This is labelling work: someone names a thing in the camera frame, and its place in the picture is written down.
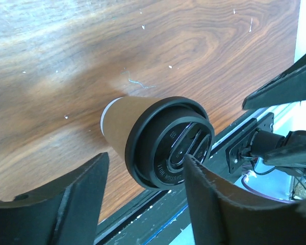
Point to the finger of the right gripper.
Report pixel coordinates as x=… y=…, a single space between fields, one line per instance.
x=288 y=87
x=290 y=156

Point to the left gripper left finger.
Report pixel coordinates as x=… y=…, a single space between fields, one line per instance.
x=63 y=211

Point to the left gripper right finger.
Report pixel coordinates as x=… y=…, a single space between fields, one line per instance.
x=223 y=213

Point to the black cup lid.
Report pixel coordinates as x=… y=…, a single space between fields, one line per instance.
x=164 y=132

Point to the single brown paper cup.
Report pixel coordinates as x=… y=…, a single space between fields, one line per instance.
x=123 y=120

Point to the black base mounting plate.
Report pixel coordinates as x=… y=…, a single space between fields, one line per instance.
x=162 y=217

